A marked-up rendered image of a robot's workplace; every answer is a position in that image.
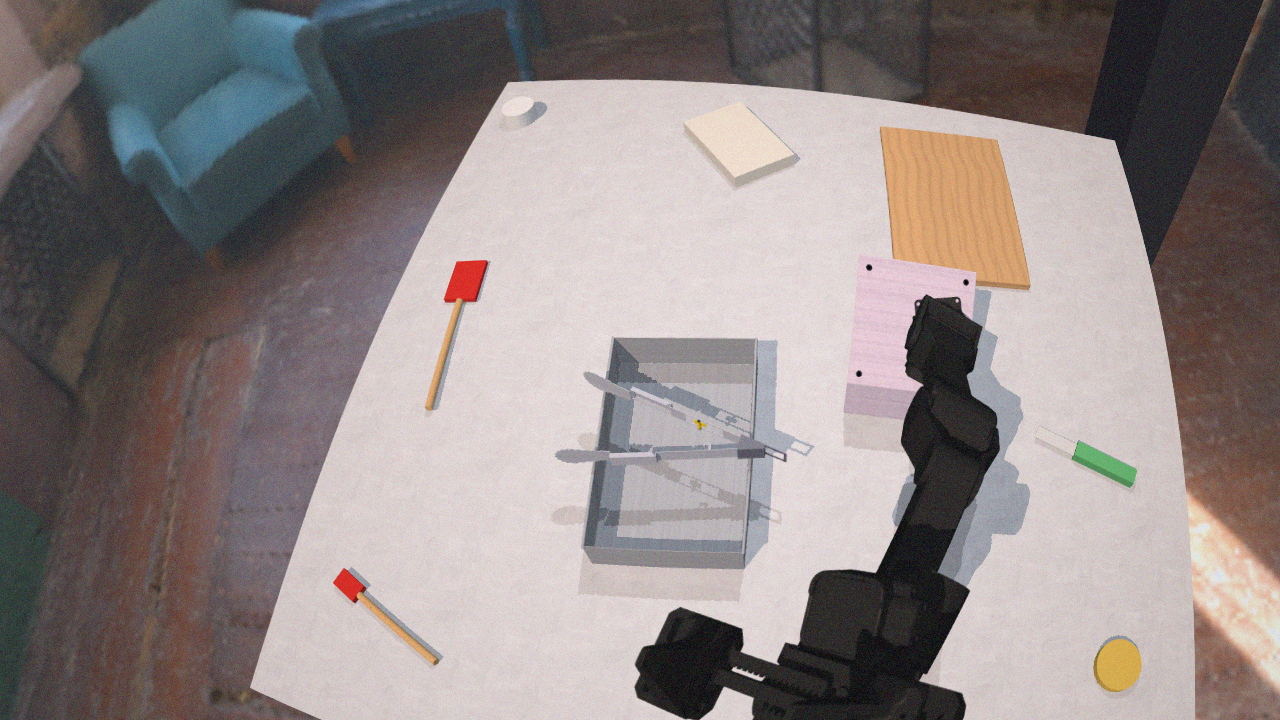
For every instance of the white short cylinder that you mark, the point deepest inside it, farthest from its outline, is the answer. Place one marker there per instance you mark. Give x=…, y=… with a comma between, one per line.
x=519, y=112

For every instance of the flat wooden board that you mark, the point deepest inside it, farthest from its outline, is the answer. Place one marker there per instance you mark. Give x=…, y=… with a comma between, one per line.
x=950, y=205

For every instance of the beige rectangular block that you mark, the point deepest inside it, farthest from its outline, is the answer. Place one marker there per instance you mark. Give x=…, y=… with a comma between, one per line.
x=739, y=144

